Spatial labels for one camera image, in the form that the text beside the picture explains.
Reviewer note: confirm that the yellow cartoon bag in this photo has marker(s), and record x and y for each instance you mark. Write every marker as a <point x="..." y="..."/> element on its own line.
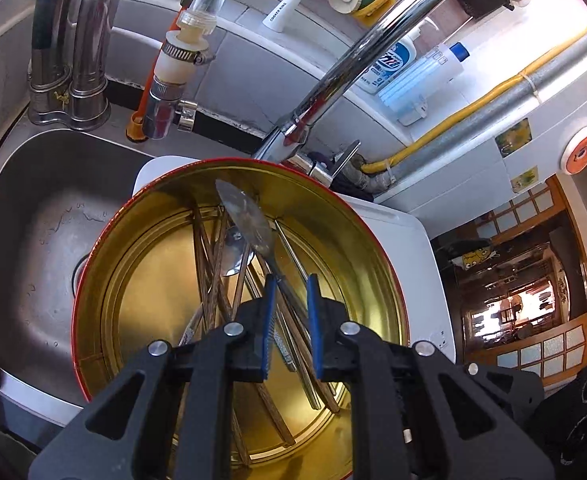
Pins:
<point x="476" y="260"/>

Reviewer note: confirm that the clear bottle blue liquid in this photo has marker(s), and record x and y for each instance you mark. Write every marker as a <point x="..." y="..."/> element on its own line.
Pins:
<point x="423" y="80"/>

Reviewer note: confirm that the chrome kitchen faucet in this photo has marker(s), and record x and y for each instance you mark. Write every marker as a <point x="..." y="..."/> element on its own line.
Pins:
<point x="373" y="45"/>

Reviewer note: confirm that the small white container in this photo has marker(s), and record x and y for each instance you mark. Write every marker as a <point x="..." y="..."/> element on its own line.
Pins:
<point x="413" y="112"/>

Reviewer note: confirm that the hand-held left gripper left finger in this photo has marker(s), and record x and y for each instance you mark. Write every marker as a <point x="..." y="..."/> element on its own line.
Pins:
<point x="269" y="330"/>

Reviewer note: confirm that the clear faucet water filter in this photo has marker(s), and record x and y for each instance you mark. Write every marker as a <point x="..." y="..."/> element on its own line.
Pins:
<point x="208" y="0"/>

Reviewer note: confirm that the grey metal pipe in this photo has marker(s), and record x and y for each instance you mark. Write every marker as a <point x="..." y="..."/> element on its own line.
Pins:
<point x="523" y="95"/>

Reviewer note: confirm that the grey plastic spoon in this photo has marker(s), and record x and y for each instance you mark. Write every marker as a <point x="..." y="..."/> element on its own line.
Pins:
<point x="246" y="215"/>

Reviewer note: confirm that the red round tin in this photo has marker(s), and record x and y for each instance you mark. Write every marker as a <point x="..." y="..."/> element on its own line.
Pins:
<point x="373" y="285"/>

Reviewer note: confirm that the orange white wall hook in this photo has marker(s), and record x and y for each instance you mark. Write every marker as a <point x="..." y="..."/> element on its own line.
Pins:
<point x="583" y="150"/>

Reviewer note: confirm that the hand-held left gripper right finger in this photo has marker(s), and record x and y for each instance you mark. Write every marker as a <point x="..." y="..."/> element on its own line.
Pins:
<point x="314" y="330"/>

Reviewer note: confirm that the wooden glass panel door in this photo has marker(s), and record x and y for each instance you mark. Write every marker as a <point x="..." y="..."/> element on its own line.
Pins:
<point x="548" y="350"/>

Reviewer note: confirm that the white plastic board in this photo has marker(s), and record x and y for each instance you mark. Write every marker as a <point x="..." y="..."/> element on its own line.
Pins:
<point x="423" y="260"/>

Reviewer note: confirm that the metal spoon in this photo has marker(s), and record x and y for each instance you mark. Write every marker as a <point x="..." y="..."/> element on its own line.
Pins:
<point x="234" y="257"/>

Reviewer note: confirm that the stainless steel sink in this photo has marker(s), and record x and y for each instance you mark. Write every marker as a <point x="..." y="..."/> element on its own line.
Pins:
<point x="33" y="240"/>

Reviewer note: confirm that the yellow green wall sticker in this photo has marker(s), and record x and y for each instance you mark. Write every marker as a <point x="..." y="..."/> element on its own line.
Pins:
<point x="513" y="137"/>
<point x="523" y="179"/>

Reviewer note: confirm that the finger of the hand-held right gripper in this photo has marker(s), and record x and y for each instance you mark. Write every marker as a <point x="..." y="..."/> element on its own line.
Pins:
<point x="503" y="377"/>

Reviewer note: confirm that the white detergent bottle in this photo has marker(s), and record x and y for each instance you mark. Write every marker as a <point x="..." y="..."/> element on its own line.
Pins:
<point x="388" y="67"/>

